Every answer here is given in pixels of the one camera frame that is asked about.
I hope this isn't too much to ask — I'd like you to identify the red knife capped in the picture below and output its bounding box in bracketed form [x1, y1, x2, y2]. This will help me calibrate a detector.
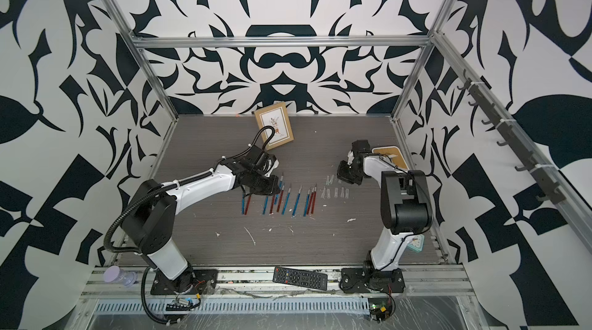
[276, 185, 285, 213]

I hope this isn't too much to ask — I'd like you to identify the red carving knife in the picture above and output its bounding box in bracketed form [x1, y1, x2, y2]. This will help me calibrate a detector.
[309, 184, 318, 215]
[307, 188, 314, 215]
[269, 195, 276, 215]

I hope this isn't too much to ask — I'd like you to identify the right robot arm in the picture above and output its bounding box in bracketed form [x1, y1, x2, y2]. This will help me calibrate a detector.
[337, 140, 433, 271]

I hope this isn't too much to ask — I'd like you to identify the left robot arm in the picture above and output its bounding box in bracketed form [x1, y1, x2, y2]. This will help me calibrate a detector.
[103, 145, 280, 281]

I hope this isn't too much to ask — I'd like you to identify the white box with wooden lid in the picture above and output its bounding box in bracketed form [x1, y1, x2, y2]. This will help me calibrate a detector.
[372, 146, 409, 170]

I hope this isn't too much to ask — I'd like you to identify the black remote control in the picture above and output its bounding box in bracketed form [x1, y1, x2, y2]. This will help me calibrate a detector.
[272, 266, 328, 291]

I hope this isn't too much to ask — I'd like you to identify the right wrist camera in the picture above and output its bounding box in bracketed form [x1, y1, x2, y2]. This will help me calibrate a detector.
[348, 151, 356, 166]

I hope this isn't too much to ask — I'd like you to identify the wooden picture frame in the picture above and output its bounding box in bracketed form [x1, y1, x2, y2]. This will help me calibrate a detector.
[254, 102, 294, 150]

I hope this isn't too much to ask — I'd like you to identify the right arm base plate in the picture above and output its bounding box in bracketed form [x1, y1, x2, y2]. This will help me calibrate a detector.
[339, 268, 405, 294]

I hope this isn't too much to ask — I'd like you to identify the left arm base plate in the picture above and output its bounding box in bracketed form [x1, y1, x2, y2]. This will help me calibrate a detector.
[150, 269, 219, 295]

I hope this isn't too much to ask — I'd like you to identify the white cable duct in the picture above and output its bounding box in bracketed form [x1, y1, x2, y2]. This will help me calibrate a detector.
[94, 297, 371, 315]

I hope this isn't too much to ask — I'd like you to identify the black wall hook rail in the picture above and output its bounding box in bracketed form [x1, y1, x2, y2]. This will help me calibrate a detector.
[460, 76, 567, 204]

